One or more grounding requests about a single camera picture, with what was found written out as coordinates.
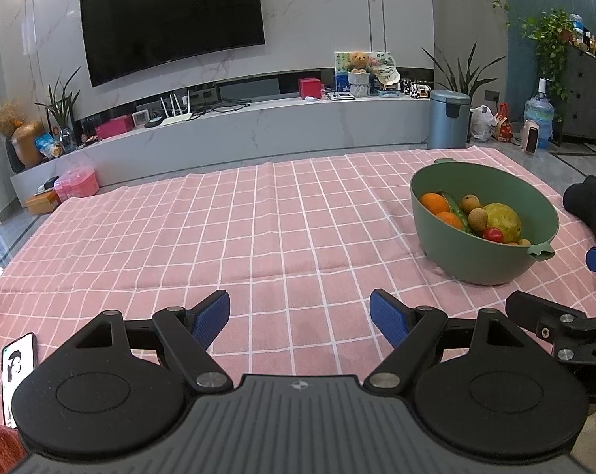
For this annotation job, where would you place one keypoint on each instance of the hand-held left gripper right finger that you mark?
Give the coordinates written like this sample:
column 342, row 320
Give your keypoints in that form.
column 389, row 316

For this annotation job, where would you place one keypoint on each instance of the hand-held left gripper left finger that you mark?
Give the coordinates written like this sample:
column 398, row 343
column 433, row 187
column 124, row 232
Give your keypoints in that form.
column 211, row 316

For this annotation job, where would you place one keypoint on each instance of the green plastic bowl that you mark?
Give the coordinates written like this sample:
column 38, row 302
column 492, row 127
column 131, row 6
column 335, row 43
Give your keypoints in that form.
column 475, row 261

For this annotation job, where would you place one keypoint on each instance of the small orange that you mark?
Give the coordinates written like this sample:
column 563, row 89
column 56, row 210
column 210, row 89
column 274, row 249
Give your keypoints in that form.
column 448, row 220

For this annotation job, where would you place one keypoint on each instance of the large orange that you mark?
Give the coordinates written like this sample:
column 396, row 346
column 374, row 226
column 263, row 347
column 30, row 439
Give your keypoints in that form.
column 433, row 202

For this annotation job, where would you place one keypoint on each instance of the brown kiwi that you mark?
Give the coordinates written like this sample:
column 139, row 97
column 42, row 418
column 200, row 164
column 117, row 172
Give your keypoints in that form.
column 478, row 218
column 470, row 202

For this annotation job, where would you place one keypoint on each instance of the person's black sock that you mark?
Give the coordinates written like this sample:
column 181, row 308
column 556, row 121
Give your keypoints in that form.
column 584, row 202

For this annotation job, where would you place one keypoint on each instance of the pink checked cloth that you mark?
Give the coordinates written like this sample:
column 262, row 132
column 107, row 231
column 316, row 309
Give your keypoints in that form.
column 228, row 237

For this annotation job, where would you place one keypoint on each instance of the red tomato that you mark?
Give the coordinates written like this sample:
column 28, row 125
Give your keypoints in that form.
column 493, row 235

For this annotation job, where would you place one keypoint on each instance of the yellow green round fruit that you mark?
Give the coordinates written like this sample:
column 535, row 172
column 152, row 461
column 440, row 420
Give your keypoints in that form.
column 502, row 219

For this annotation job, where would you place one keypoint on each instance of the green cucumber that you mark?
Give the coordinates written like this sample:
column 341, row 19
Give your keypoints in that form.
column 457, row 212

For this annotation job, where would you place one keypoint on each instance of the small pink white heater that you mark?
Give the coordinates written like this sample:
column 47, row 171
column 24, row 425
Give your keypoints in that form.
column 531, row 137

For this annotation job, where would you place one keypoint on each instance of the blue water bottle with pump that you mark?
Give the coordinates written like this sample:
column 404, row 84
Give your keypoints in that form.
column 538, row 116

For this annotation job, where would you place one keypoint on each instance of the dark grey sideboard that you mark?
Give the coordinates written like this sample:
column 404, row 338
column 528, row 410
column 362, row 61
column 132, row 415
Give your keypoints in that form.
column 586, row 103

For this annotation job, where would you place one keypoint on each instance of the red gift bag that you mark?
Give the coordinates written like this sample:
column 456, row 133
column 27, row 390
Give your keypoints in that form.
column 502, row 126

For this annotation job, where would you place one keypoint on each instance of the white plastic bag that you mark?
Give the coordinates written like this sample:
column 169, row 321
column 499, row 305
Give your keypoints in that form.
column 483, row 123

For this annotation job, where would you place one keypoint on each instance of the pink plastic storage box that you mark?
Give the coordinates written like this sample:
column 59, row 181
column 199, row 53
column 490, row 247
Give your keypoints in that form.
column 76, row 184

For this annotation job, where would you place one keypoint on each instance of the grey marble media cabinet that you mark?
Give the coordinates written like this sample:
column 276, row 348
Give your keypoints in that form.
column 258, row 131

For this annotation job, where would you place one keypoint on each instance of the orange cardboard box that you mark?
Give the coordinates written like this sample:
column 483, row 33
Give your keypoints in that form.
column 43, row 202

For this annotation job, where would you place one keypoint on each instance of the smartphone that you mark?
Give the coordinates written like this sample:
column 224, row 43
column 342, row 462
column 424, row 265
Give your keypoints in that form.
column 19, row 380

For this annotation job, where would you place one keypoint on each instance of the blue grey trash bin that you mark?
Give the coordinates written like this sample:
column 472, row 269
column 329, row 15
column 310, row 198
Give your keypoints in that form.
column 448, row 121

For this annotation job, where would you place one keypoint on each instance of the small white clock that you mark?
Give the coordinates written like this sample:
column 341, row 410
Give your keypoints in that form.
column 141, row 119

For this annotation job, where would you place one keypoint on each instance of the white router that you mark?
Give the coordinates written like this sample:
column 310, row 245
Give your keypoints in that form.
column 174, row 107

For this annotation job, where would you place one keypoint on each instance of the pink flat box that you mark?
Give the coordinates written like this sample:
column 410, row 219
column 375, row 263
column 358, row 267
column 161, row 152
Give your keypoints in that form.
column 114, row 127

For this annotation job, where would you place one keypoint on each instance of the white tray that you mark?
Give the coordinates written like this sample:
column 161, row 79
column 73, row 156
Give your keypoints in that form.
column 340, row 95

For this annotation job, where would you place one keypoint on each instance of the green trailing vine plant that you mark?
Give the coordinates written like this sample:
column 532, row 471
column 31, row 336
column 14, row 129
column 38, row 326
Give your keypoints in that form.
column 547, row 39

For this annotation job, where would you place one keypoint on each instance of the black white figurines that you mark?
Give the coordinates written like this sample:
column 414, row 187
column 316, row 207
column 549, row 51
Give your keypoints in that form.
column 417, row 90

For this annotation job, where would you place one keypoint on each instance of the long leaf potted plant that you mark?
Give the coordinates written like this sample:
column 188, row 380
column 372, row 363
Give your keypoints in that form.
column 460, row 74

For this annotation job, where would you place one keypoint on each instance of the grey knitted basket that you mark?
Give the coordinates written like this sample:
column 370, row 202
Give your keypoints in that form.
column 359, row 83

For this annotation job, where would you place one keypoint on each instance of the blue snack bag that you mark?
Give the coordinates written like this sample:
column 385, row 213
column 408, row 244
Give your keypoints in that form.
column 47, row 145

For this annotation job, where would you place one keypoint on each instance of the red box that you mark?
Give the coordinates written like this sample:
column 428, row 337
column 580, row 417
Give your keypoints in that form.
column 309, row 89

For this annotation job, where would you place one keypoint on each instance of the colourful picture board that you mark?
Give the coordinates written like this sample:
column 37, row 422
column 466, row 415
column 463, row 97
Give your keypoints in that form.
column 381, row 66

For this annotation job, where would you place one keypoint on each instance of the brown round vase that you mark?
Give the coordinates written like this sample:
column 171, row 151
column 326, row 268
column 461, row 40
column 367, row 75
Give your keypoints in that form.
column 27, row 145

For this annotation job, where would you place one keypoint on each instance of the green plant in glass vase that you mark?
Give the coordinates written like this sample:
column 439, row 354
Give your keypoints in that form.
column 63, row 108

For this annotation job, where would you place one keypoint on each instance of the brown teddy bear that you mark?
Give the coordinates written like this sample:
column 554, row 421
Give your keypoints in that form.
column 358, row 60

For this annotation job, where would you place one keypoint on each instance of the dried flower bunch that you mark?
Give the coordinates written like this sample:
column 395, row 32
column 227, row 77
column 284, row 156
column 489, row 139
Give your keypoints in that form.
column 9, row 116

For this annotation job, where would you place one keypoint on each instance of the black television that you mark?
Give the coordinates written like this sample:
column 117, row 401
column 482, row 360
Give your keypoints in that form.
column 172, row 17

